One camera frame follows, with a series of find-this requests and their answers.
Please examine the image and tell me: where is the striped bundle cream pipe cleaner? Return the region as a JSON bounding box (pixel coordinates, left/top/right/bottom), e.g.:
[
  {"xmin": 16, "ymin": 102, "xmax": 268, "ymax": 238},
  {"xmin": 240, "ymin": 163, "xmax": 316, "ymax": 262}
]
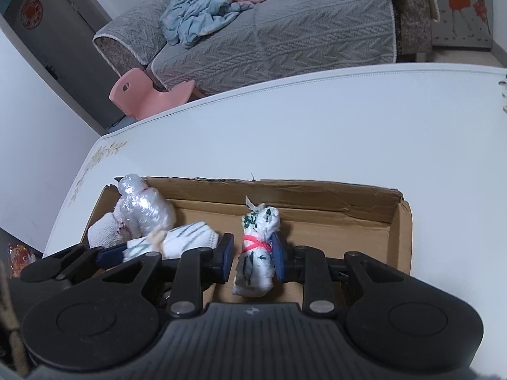
[{"xmin": 123, "ymin": 222, "xmax": 219, "ymax": 263}]

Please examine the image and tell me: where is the grey sofa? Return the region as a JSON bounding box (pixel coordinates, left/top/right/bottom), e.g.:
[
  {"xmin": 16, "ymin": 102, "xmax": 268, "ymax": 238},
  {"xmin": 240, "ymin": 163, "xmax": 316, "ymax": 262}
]
[{"xmin": 93, "ymin": 0, "xmax": 440, "ymax": 96}]

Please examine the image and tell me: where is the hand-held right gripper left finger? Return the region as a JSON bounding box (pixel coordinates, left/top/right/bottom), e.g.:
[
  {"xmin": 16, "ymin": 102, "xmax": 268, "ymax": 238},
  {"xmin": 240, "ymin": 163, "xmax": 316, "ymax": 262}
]
[{"xmin": 102, "ymin": 233, "xmax": 235, "ymax": 319}]

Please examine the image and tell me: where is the grey panel with figure sticker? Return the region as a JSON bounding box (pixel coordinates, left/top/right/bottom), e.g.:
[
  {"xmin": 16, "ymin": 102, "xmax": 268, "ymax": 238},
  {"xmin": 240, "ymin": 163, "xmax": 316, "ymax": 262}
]
[{"xmin": 432, "ymin": 0, "xmax": 494, "ymax": 50}]

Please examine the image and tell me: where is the white green bundle pink band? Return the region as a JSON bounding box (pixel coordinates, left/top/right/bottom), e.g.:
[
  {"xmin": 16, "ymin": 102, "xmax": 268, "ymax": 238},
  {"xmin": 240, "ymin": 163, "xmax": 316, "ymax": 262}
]
[{"xmin": 232, "ymin": 196, "xmax": 281, "ymax": 297}]

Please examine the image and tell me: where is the brown cardboard box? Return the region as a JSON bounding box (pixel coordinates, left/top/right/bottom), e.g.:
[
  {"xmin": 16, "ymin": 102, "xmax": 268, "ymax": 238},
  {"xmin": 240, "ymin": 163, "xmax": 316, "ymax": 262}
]
[{"xmin": 81, "ymin": 176, "xmax": 413, "ymax": 313}]

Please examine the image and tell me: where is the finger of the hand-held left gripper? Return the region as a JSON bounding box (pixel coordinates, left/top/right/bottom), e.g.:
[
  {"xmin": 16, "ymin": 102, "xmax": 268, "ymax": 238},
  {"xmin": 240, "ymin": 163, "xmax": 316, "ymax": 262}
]
[{"xmin": 20, "ymin": 244, "xmax": 128, "ymax": 283}]

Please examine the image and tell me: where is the orange patterned item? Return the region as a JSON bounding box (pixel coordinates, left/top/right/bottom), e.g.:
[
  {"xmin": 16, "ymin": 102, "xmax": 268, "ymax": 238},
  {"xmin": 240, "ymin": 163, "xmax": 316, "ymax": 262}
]
[{"xmin": 8, "ymin": 243, "xmax": 37, "ymax": 278}]

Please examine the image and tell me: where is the grey door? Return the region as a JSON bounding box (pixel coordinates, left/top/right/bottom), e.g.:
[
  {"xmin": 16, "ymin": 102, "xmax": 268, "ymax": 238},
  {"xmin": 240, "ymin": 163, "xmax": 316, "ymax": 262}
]
[{"xmin": 3, "ymin": 0, "xmax": 119, "ymax": 135}]

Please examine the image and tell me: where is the red round door sticker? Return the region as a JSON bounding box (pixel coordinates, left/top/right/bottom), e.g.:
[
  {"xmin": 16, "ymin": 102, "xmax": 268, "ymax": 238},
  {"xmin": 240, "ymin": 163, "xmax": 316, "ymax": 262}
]
[{"xmin": 20, "ymin": 0, "xmax": 43, "ymax": 29}]

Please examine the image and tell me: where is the pink plastic chair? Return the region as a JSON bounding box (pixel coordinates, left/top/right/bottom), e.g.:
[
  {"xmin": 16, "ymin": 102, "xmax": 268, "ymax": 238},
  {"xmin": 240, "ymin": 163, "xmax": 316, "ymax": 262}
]
[{"xmin": 110, "ymin": 67, "xmax": 196, "ymax": 121}]

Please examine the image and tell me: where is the white cloth bundle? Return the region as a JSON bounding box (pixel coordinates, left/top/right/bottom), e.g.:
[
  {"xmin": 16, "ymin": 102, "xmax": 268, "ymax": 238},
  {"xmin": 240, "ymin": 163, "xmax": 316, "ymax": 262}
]
[{"xmin": 87, "ymin": 212, "xmax": 131, "ymax": 250}]

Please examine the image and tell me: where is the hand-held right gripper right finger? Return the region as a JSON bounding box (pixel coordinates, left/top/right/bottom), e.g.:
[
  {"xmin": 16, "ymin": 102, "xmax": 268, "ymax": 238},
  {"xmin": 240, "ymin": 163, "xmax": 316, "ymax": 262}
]
[{"xmin": 271, "ymin": 231, "xmax": 401, "ymax": 318}]

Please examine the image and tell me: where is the blue pink blanket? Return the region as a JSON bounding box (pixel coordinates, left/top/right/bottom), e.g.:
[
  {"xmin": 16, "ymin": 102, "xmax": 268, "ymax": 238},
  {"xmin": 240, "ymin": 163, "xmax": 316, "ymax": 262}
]
[{"xmin": 160, "ymin": 0, "xmax": 298, "ymax": 48}]

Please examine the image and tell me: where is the clear plastic wrapped bundle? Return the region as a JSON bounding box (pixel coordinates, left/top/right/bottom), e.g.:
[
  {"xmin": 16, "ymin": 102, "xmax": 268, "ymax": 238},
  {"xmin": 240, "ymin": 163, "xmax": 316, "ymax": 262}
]
[{"xmin": 115, "ymin": 174, "xmax": 177, "ymax": 235}]

